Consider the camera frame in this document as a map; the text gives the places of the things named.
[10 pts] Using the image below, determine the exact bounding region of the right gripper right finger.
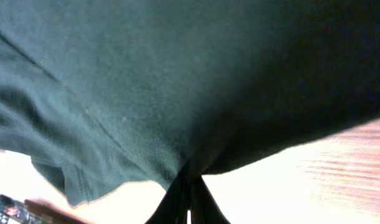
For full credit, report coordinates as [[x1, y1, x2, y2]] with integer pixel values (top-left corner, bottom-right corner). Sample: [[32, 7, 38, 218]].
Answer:
[[190, 177, 230, 224]]

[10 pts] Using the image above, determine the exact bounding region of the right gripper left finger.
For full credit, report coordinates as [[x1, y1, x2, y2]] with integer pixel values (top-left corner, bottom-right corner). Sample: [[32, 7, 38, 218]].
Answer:
[[146, 164, 189, 224]]

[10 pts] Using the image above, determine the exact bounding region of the black t-shirt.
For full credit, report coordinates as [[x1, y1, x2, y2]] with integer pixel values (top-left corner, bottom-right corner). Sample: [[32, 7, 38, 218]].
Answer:
[[0, 0, 380, 205]]

